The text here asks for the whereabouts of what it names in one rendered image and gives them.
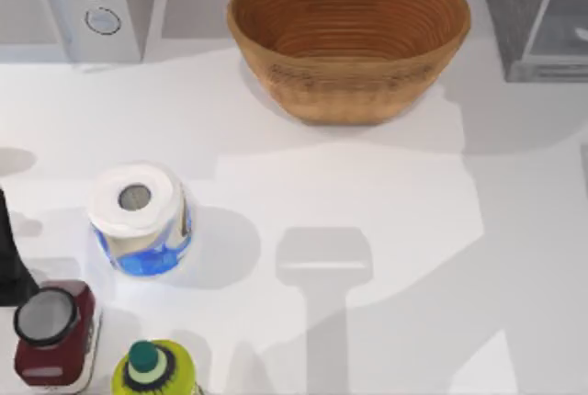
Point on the brown woven basket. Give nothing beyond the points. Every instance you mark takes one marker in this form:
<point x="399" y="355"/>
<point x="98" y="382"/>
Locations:
<point x="349" y="46"/>

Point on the white paper roll blue wrap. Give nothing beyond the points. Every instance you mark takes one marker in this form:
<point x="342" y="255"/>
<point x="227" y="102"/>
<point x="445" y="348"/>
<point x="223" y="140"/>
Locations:
<point x="138" y="225"/>

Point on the pale microwave oven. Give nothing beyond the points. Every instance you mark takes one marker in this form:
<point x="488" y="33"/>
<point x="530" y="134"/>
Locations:
<point x="124" y="9"/>

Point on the green bottle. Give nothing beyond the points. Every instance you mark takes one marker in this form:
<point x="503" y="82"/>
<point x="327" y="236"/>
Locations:
<point x="154" y="369"/>

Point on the microwave knob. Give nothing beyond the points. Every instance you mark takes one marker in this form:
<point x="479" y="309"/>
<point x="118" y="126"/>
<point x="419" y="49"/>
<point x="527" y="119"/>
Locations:
<point x="103" y="21"/>

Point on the dark red jar black lid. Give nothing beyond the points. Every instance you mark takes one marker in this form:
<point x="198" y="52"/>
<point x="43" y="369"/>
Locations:
<point x="59" y="344"/>

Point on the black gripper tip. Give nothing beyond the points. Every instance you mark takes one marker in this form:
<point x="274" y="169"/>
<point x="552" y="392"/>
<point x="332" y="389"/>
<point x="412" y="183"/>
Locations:
<point x="11" y="266"/>

